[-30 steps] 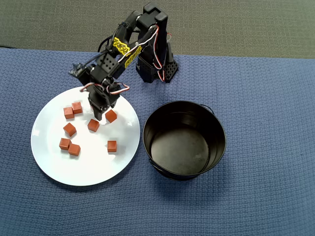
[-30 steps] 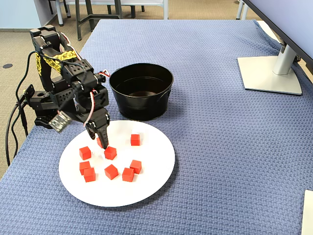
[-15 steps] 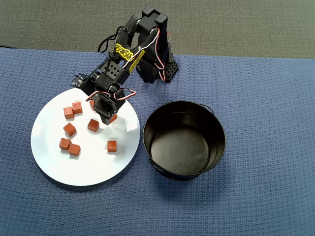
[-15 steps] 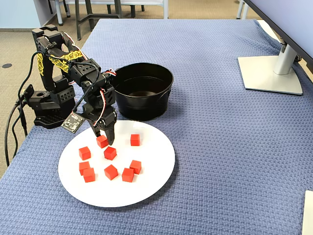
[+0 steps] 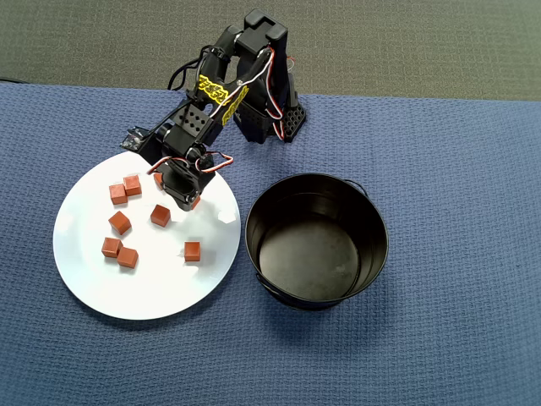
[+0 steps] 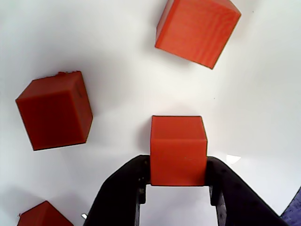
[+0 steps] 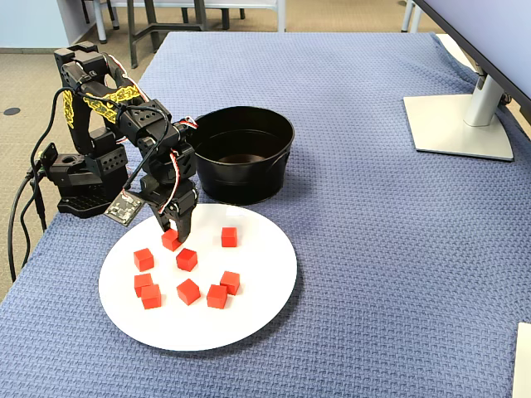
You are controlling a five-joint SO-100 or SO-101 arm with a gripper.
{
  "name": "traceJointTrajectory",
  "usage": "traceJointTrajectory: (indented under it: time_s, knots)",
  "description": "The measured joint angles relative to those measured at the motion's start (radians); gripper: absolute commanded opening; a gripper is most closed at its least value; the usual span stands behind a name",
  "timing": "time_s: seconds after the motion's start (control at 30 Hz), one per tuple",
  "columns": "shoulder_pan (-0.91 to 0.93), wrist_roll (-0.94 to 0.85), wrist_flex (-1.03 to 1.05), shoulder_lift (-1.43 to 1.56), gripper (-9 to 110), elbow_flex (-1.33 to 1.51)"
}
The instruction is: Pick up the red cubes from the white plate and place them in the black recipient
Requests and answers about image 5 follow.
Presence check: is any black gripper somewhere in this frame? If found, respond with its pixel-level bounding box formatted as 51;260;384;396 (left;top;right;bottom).
161;156;217;211

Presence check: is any white round plate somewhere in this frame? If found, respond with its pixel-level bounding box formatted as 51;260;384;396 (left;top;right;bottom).
52;147;243;321

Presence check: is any small black circuit board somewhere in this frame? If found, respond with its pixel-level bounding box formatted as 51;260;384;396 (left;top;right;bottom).
119;125;151;152

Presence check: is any black metal bucket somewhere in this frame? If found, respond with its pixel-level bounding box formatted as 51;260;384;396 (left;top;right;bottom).
244;172;390;313

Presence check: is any blue woven tablecloth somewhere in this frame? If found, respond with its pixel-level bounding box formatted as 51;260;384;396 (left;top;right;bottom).
0;81;541;406

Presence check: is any red white servo wire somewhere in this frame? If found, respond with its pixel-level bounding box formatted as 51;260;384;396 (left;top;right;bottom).
209;46;297;140
146;151;234;175

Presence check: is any thick black cable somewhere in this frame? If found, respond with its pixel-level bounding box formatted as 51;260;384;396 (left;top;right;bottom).
167;50;212;92

